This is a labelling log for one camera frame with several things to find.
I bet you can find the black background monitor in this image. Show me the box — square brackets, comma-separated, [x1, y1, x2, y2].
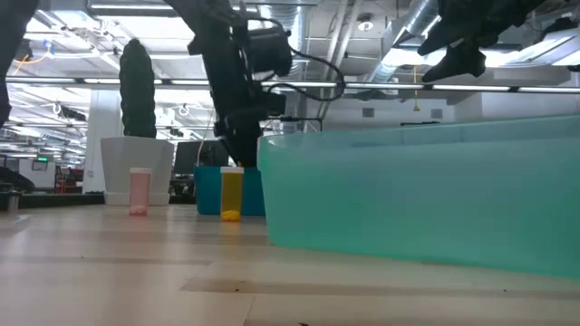
[173, 139, 231, 176]

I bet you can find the blue plastic bin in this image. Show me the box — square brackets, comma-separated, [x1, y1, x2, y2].
[193, 164, 267, 217]

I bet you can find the pink pill bottle white cap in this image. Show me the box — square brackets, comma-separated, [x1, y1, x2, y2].
[129, 167, 153, 217]

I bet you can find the translucent green plastic bin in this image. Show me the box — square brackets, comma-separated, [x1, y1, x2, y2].
[256, 114, 580, 280]

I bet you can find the yellow pill bottle white cap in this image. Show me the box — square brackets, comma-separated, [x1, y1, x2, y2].
[219, 166, 246, 223]

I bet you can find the green cactus plant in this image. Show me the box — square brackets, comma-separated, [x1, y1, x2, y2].
[118, 37, 159, 139]

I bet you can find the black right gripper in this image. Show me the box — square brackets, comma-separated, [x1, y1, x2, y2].
[416, 0, 508, 84]

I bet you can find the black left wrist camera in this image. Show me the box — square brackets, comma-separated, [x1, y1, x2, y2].
[246, 26, 294, 78]

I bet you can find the black left wrist camera cable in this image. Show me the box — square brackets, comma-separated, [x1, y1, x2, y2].
[260, 16, 347, 103]

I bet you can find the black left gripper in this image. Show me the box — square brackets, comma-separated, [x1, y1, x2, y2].
[198, 20, 288, 169]

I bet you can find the white hexagonal plant pot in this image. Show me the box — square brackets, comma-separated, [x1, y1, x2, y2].
[100, 136, 176, 207]

